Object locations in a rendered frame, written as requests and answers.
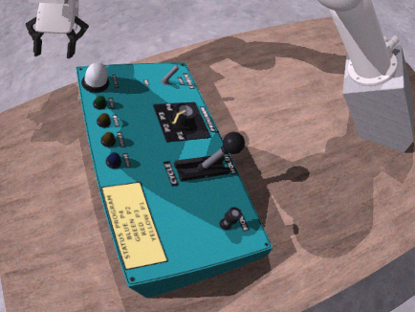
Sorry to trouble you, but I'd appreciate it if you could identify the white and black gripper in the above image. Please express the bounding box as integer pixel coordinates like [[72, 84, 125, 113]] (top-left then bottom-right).
[[26, 0, 89, 58]]

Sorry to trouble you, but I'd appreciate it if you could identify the teal control console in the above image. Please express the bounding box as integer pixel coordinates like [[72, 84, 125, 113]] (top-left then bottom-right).
[[76, 62, 273, 298]]

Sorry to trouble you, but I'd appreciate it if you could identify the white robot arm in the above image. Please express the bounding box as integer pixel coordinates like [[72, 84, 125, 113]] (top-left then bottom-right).
[[317, 0, 400, 86]]

